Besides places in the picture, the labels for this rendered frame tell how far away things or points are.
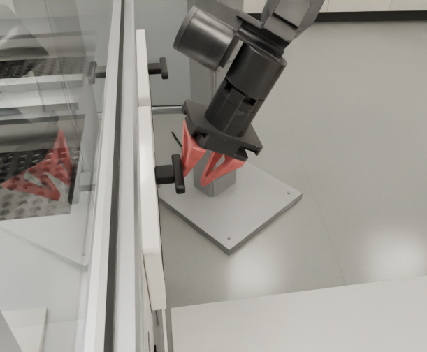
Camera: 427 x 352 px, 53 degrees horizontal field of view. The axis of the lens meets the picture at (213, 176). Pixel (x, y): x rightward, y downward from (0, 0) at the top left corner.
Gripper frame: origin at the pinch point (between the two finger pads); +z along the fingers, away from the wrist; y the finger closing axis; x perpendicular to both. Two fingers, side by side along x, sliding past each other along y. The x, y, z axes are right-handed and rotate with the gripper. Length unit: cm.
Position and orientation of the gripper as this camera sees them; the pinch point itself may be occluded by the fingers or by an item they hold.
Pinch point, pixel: (193, 176)
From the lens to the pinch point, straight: 59.7
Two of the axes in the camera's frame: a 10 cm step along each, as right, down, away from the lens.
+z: -4.6, 7.5, 4.8
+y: -8.7, -2.5, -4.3
